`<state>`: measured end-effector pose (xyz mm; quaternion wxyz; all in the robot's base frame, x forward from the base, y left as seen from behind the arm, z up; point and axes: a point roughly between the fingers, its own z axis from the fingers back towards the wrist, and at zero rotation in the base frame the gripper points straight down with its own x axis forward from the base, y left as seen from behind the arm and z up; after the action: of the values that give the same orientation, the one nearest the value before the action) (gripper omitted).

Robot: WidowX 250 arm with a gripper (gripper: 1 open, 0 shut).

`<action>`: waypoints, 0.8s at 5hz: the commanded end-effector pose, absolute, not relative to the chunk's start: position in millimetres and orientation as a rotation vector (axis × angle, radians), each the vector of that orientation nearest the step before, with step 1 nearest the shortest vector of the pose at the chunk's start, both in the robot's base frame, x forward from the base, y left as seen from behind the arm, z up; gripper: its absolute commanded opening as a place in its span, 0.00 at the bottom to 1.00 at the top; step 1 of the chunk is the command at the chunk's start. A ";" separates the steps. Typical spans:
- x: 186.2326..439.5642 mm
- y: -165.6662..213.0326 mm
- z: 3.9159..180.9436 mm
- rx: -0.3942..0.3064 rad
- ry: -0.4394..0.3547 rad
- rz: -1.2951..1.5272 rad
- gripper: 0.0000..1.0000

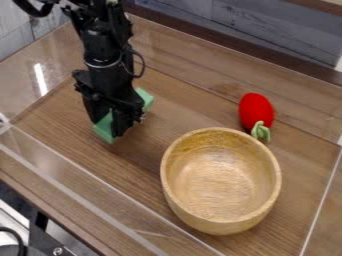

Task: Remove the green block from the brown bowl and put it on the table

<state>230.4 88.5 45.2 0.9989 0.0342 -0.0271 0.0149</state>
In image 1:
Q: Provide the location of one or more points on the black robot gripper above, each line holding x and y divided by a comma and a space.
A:
105, 87

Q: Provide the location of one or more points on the green rectangular block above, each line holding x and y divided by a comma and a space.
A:
103, 127

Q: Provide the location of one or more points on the brown wooden bowl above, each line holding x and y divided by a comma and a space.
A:
220, 180

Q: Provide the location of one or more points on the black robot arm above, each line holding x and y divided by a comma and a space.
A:
100, 23

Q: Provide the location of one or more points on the red plush strawberry toy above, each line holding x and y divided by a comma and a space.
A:
256, 115

